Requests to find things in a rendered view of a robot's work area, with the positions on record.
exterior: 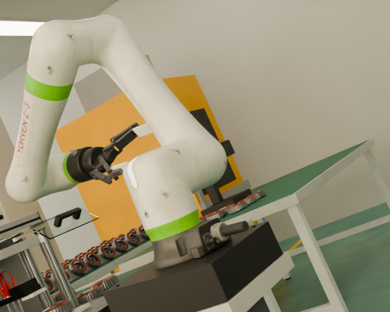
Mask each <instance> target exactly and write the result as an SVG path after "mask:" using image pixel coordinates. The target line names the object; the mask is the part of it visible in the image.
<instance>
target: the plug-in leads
mask: <svg viewBox="0 0 390 312"><path fill-rule="evenodd" d="M3 272H7V271H3ZM3 272H2V273H0V283H1V287H2V288H1V287H0V293H1V295H2V297H3V299H4V298H9V296H10V293H9V289H10V288H12V287H11V286H10V285H9V284H8V283H7V281H6V280H5V278H4V276H3ZM7 273H8V272H7ZM8 274H9V275H10V273H8ZM10 277H11V279H12V283H13V285H14V286H16V285H17V284H16V282H15V280H14V279H13V277H12V276H11V275H10ZM2 278H3V279H4V281H5V284H6V285H5V284H4V283H3V281H2Z"/></svg>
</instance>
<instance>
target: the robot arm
mask: <svg viewBox="0 0 390 312"><path fill-rule="evenodd" d="M84 64H97V65H99V66H100V67H101V68H102V69H103V70H104V71H105V72H106V73H107V74H108V75H109V76H110V77H111V78H112V79H113V81H114V82H115V83H116V84H117V85H118V87H119V88H120V89H121V90H122V91H123V92H124V94H125V95H126V96H127V97H128V99H129V100H130V101H131V103H132V104H133V105H134V106H135V108H136V109H137V111H138V112H139V113H140V114H141V116H142V117H143V119H144V120H145V122H146V124H143V125H141V126H140V125H138V123H137V122H135V123H133V124H132V125H130V126H129V127H128V128H126V129H125V130H124V131H122V132H120V133H119V134H118V135H116V136H114V137H112V138H111V139H110V141H111V144H110V145H108V146H106V147H84V148H81V149H77V150H74V149H73V148H71V149H70V151H71V152H69V153H59V154H55V155H53V156H50V153H51V148H52V145H53V140H54V136H55V134H56V130H57V128H58V124H59V121H60V119H61V116H62V113H63V111H64V108H65V106H66V103H67V100H68V98H69V95H70V92H71V89H72V86H73V83H74V80H75V78H76V74H77V70H78V68H79V66H82V65H84ZM151 133H154V135H155V137H156V138H157V140H158V141H159V143H160V145H161V147H159V148H157V149H154V150H151V151H148V152H146V153H143V154H141V155H139V156H137V157H135V158H134V159H132V160H131V161H128V162H124V163H120V164H118V165H114V166H111V164H112V163H113V162H114V160H115V158H116V156H117V155H119V154H120V153H121V152H122V151H123V148H125V147H126V146H127V145H128V144H129V143H130V142H131V141H133V140H134V139H135V138H136V137H137V136H139V137H142V136H145V135H148V134H151ZM114 146H115V147H116V148H117V149H118V151H117V150H116V149H115V148H114ZM226 167H227V155H226V153H225V150H224V148H223V146H222V145H221V143H220V142H219V141H218V140H217V139H216V138H214V137H213V136H212V135H211V134H210V133H209V132H208V131H207V130H206V129H205V128H204V127H203V126H202V125H201V124H200V123H199V122H198V121H197V120H196V119H195V118H194V116H193V115H192V114H191V113H190V112H189V111H188V110H187V109H186V108H185V107H184V106H183V104H182V103H181V102H180V101H179V100H178V99H177V98H176V96H175V95H174V94H173V92H172V91H171V90H170V89H169V88H168V86H167V85H166V83H164V81H163V80H162V78H161V77H160V76H159V74H158V73H157V71H156V70H155V69H154V67H153V66H152V65H151V63H150V62H149V60H148V59H147V57H146V56H145V54H144V53H143V51H142V50H141V48H140V46H139V45H138V43H137V41H136V40H135V38H134V36H133V34H132V33H131V31H130V29H129V27H128V26H127V25H126V23H125V22H124V21H123V20H121V19H120V18H118V17H115V16H113V15H101V16H98V17H92V18H89V19H82V20H52V21H49V22H45V23H44V24H42V25H41V26H39V27H38V28H37V30H36V31H35V33H34V34H33V37H32V42H31V46H30V53H29V57H28V64H27V73H26V78H25V87H24V100H23V107H22V117H21V122H20V129H19V135H18V138H17V144H16V147H15V152H14V158H13V160H12V163H11V167H10V169H9V172H8V174H7V177H6V182H5V187H6V191H7V193H8V195H9V196H10V197H11V198H12V199H13V200H15V201H17V202H20V203H30V202H33V201H36V200H38V199H40V198H42V197H45V196H47V195H50V194H53V193H58V192H61V191H67V190H69V189H72V188H73V187H75V186H76V185H78V184H79V183H83V182H86V181H90V180H94V179H95V180H101V181H103V182H105V183H107V184H111V183H112V179H114V180H115V181H117V180H118V179H119V177H118V176H120V175H122V174H123V176H124V179H125V182H126V184H127V187H128V190H129V193H130V195H131V197H132V200H133V203H134V205H135V207H136V210H137V213H138V215H139V218H140V220H141V222H142V226H143V227H144V230H145V232H146V234H148V236H149V238H150V240H151V242H152V246H153V249H154V261H153V264H154V267H155V268H156V269H164V268H167V267H171V266H174V265H177V264H180V263H182V262H185V261H188V260H190V259H192V258H194V259H195V258H200V257H202V256H203V255H205V254H207V253H209V252H211V251H213V250H214V249H216V248H218V247H219V246H221V245H223V244H224V243H226V242H227V241H228V240H231V239H232V237H231V235H233V234H236V233H241V232H245V231H248V229H249V225H248V223H247V221H242V222H237V223H233V224H230V225H227V224H226V223H223V222H221V221H220V219H219V218H215V219H211V220H206V221H204V222H201V220H200V218H199V210H198V208H197V205H196V202H195V200H194V197H193V194H194V193H196V192H198V191H200V190H202V189H204V188H206V187H208V186H211V185H213V184H214V183H216V182H218V180H219V179H221V177H222V176H223V174H224V173H225V170H226ZM105 172H107V173H108V174H107V175H104V174H103V173H105Z"/></svg>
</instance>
